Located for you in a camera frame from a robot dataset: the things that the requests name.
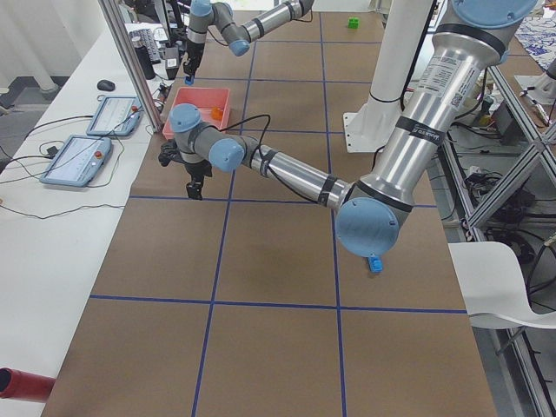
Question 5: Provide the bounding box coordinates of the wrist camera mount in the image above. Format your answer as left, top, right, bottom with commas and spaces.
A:
158, 140, 184, 167

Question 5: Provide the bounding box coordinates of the lower teach pendant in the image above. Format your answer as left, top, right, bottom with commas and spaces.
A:
39, 135, 112, 188

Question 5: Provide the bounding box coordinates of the long blue block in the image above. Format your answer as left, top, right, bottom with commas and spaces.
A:
367, 255, 383, 274

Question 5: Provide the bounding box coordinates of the red cylinder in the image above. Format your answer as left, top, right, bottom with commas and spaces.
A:
1, 367, 56, 403

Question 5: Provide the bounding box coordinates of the white curved sheet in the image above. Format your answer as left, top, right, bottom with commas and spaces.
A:
448, 242, 555, 330

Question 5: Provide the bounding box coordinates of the aluminium frame post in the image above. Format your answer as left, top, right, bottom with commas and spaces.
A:
98, 0, 163, 133

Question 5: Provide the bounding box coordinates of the teach pendant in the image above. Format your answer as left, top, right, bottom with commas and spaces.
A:
86, 96, 142, 136
39, 135, 112, 188

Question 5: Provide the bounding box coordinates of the pink plastic box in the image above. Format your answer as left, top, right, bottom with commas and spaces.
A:
162, 86, 232, 141

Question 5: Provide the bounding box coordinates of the black computer mouse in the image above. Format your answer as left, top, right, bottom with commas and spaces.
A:
96, 79, 116, 92

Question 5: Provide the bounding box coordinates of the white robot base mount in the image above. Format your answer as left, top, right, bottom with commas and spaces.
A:
343, 0, 436, 153

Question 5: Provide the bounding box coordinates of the arm gripper cable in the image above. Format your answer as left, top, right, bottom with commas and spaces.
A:
225, 113, 314, 203

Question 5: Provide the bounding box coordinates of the orange sloped block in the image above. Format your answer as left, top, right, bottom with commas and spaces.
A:
211, 107, 223, 121

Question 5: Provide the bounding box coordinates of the black keyboard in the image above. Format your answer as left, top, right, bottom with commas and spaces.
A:
129, 29, 162, 64

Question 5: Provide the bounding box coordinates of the black bottle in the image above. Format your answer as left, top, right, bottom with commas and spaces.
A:
131, 36, 156, 80

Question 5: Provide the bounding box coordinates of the upper teach pendant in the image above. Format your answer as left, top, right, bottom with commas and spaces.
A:
86, 96, 142, 136

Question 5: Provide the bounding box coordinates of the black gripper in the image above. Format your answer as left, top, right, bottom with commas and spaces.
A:
182, 41, 203, 79
184, 160, 212, 201

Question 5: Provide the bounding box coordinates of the green block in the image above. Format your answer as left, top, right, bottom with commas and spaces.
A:
347, 17, 361, 30

